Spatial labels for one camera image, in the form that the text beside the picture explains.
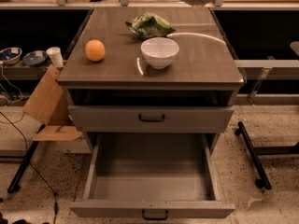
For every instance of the green jalapeno chip bag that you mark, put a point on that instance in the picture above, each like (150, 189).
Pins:
(149, 25)

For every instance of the grey drawer cabinet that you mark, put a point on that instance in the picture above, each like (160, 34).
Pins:
(203, 74)

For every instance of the closed middle drawer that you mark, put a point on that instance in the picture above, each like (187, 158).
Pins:
(150, 119)

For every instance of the open bottom drawer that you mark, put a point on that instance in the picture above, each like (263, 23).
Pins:
(154, 176)

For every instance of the white bowl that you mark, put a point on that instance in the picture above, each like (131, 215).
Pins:
(159, 52)

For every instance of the orange fruit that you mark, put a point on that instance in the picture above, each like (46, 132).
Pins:
(95, 50)

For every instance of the brown cardboard box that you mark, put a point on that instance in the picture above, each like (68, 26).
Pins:
(48, 105)

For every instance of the white paper cup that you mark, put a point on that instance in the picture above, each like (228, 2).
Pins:
(55, 56)

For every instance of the blue bowl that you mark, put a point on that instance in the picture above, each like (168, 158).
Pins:
(35, 58)

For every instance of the grey shelf left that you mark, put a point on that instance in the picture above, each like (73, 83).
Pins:
(20, 71)

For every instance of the black table leg right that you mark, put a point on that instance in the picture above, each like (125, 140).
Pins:
(262, 181)

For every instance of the black table leg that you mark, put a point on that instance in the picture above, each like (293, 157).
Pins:
(30, 150)
(262, 181)

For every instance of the blue-white bowl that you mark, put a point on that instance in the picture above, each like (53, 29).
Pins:
(10, 56)

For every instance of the black table leg left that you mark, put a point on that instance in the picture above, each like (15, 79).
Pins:
(30, 150)

